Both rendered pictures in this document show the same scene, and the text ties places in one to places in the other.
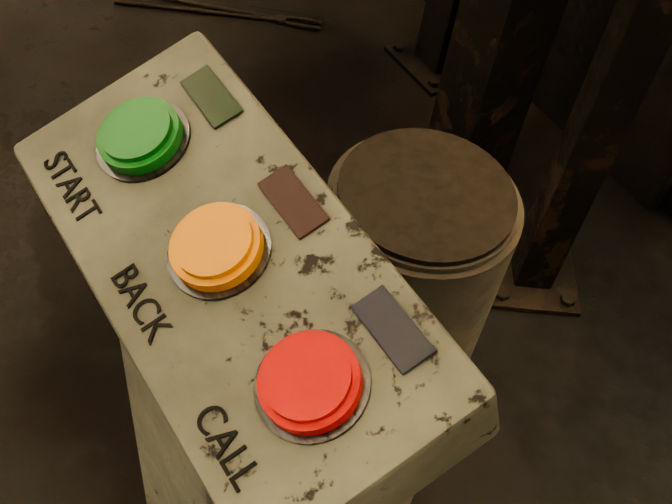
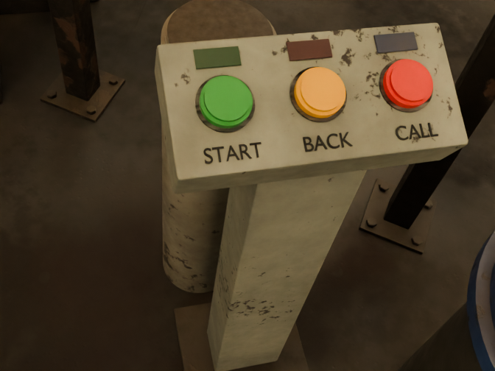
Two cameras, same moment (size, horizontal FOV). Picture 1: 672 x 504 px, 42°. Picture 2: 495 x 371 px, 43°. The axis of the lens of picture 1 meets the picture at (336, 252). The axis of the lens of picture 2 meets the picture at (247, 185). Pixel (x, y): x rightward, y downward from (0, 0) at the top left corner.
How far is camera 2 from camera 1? 0.43 m
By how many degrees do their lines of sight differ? 41
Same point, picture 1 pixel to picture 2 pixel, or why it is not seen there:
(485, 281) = not seen: hidden behind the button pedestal
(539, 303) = (107, 95)
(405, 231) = not seen: hidden behind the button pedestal
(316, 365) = (408, 74)
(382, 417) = (430, 66)
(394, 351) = (406, 46)
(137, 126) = (227, 96)
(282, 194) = (303, 51)
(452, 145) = (191, 9)
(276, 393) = (413, 96)
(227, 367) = (380, 116)
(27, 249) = not seen: outside the picture
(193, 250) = (323, 100)
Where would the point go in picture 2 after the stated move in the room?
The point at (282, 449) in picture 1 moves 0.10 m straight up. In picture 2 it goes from (427, 110) to (478, 15)
